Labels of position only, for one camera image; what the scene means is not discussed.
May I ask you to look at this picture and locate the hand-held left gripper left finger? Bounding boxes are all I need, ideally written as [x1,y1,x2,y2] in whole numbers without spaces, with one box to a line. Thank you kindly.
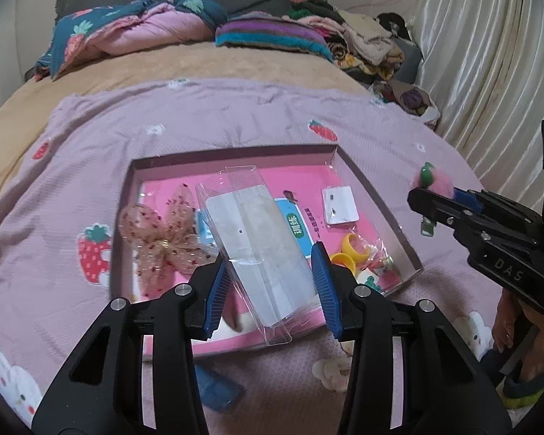
[31,253,231,435]

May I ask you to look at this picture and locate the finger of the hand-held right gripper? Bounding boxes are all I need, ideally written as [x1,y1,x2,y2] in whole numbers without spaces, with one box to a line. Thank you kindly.
[453,188,542,237]
[407,187,496,260]

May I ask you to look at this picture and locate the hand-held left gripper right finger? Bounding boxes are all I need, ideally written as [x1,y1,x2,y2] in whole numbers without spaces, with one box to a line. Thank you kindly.
[310,241,512,435]

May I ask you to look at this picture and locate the pink pompom hair clip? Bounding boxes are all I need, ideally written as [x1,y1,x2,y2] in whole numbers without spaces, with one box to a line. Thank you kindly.
[412,162,457,237]

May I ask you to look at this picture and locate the yellow rings packet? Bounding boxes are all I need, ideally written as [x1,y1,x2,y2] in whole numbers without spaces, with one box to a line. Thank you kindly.
[329,232,402,293]

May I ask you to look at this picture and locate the long clear plastic packet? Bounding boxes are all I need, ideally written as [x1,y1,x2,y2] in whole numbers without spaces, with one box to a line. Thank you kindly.
[195,165,328,349]

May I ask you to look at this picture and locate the beige dotted bow hair clip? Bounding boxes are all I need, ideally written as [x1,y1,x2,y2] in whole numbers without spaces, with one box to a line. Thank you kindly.
[118,184,221,302]

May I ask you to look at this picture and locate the white earring card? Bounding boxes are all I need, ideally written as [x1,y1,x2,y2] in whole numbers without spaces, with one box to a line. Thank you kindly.
[322,186,362,228]

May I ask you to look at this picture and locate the pink shallow box tray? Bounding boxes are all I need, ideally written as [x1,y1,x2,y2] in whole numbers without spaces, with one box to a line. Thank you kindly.
[109,144,424,364]

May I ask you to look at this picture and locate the person's right hand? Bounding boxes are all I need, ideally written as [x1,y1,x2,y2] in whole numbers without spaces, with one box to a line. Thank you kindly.
[492,287,544,379]

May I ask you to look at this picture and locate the cream flower hair clip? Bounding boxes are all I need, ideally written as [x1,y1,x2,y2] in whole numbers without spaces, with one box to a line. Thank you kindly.
[312,357,355,392]

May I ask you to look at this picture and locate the dark clothes bundle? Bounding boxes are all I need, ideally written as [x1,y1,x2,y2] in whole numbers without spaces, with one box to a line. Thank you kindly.
[374,79,440,129]

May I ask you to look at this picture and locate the cream satin curtain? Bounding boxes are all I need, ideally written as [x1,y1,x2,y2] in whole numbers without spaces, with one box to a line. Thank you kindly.
[410,0,544,218]

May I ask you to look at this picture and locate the grey cushion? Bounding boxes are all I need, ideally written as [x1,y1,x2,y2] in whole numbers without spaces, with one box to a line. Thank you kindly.
[392,38,425,85]

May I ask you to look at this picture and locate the pile of folded clothes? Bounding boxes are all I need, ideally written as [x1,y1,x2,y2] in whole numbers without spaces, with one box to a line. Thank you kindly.
[290,0,406,85]

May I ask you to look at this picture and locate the black cloth item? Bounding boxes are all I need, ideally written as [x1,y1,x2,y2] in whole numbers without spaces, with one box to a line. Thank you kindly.
[375,11,413,40]

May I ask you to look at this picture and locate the purple printed blanket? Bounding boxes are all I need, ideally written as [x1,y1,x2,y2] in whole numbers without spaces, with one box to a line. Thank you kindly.
[0,79,504,435]

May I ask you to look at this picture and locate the striped purple pillow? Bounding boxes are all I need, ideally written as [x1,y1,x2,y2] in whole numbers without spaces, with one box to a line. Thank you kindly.
[215,13,334,63]

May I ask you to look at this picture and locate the beige bed sheet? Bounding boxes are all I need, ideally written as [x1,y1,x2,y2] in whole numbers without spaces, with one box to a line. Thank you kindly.
[0,38,373,218]

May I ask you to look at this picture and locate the blue pink floral quilt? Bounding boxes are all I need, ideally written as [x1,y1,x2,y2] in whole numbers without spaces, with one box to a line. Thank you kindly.
[34,0,230,81]

